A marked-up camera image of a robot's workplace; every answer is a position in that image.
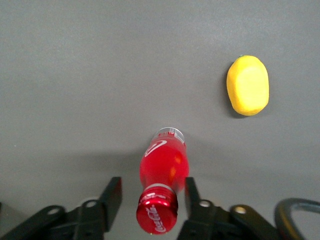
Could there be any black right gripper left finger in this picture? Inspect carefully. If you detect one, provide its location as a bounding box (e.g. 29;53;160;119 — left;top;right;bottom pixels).
0;176;123;240

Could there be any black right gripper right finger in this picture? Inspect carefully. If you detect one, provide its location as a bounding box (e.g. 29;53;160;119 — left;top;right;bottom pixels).
176;176;283;240

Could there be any yellow toy lemon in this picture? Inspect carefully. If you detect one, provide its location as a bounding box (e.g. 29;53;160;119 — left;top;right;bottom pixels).
226;54;270;117

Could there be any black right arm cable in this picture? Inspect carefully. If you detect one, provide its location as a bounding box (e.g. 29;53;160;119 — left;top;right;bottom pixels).
274;197;320;240

